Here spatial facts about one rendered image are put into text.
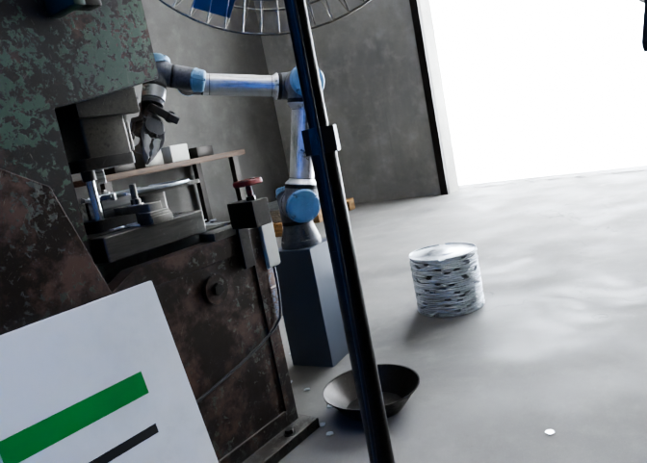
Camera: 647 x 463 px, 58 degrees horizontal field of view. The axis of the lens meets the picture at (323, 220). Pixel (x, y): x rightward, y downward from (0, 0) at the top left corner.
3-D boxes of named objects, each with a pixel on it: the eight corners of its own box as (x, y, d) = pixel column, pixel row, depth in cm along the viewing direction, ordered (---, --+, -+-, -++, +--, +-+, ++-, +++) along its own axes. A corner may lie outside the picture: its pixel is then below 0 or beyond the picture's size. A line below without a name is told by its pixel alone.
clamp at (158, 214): (134, 222, 153) (124, 185, 152) (173, 218, 143) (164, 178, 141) (114, 228, 149) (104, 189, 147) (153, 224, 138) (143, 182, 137)
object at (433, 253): (410, 249, 268) (410, 247, 268) (474, 241, 262) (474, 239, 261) (406, 266, 240) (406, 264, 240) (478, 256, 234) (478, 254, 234)
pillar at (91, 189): (101, 218, 147) (87, 165, 145) (106, 218, 146) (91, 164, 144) (93, 220, 146) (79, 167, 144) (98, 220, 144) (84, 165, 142)
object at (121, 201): (104, 214, 164) (100, 198, 163) (135, 210, 155) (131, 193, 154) (75, 221, 157) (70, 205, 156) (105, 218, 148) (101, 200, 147)
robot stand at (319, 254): (316, 346, 237) (295, 240, 231) (354, 347, 228) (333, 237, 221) (293, 365, 222) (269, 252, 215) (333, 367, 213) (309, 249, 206)
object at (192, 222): (113, 238, 182) (108, 219, 182) (207, 231, 155) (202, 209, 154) (17, 266, 159) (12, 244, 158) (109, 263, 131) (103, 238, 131)
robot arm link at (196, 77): (205, 72, 198) (172, 66, 195) (207, 67, 187) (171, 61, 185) (202, 95, 199) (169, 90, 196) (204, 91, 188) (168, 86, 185)
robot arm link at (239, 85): (309, 73, 218) (175, 68, 206) (316, 68, 207) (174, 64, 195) (309, 104, 219) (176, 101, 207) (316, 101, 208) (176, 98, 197)
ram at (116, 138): (115, 156, 168) (90, 53, 164) (145, 149, 159) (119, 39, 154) (59, 166, 154) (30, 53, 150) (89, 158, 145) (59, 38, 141)
